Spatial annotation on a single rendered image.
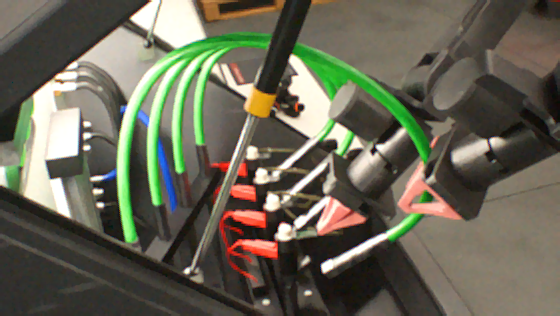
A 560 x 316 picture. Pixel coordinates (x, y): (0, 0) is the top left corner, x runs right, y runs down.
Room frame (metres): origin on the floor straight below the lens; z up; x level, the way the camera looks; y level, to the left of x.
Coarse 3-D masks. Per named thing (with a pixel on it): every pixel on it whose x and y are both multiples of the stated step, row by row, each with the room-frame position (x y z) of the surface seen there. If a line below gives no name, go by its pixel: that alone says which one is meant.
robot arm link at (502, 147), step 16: (528, 112) 0.61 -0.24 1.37; (512, 128) 0.62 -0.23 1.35; (528, 128) 0.60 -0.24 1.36; (544, 128) 0.61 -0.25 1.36; (496, 144) 0.62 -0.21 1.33; (512, 144) 0.61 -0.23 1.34; (528, 144) 0.60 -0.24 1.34; (544, 144) 0.60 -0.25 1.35; (512, 160) 0.61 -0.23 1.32; (528, 160) 0.61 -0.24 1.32
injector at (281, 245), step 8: (280, 240) 0.81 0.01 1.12; (288, 240) 0.81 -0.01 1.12; (280, 248) 0.81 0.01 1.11; (288, 248) 0.81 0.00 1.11; (296, 248) 0.82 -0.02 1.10; (280, 256) 0.81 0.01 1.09; (288, 256) 0.81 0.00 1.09; (296, 256) 0.82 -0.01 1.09; (280, 264) 0.81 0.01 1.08; (288, 264) 0.81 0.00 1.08; (296, 264) 0.81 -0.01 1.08; (304, 264) 0.82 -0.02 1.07; (280, 272) 0.82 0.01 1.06; (288, 272) 0.81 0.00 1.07; (296, 272) 0.81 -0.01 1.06; (288, 280) 0.81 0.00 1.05; (288, 288) 0.81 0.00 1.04; (296, 288) 0.82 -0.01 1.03; (288, 296) 0.81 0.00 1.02; (296, 296) 0.82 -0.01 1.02; (288, 304) 0.82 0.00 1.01; (296, 304) 0.82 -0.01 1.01; (288, 312) 0.82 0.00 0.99; (296, 312) 0.81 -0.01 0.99
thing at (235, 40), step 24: (192, 48) 0.75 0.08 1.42; (216, 48) 0.75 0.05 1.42; (264, 48) 0.74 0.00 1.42; (312, 48) 0.73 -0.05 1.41; (336, 72) 0.72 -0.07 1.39; (360, 72) 0.72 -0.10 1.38; (144, 96) 0.77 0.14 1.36; (384, 96) 0.71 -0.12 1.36; (408, 120) 0.70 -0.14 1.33; (120, 144) 0.78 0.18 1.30; (120, 168) 0.78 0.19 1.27; (120, 192) 0.78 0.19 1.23; (408, 216) 0.71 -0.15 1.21
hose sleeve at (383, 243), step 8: (384, 232) 0.72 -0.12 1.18; (368, 240) 0.72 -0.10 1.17; (376, 240) 0.71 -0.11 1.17; (384, 240) 0.71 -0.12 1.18; (360, 248) 0.72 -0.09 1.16; (368, 248) 0.71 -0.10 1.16; (376, 248) 0.71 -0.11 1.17; (384, 248) 0.71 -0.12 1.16; (344, 256) 0.72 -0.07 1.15; (352, 256) 0.72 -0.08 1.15; (360, 256) 0.71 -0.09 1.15; (368, 256) 0.71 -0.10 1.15; (336, 264) 0.72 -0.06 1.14; (344, 264) 0.72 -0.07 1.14; (352, 264) 0.72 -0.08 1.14
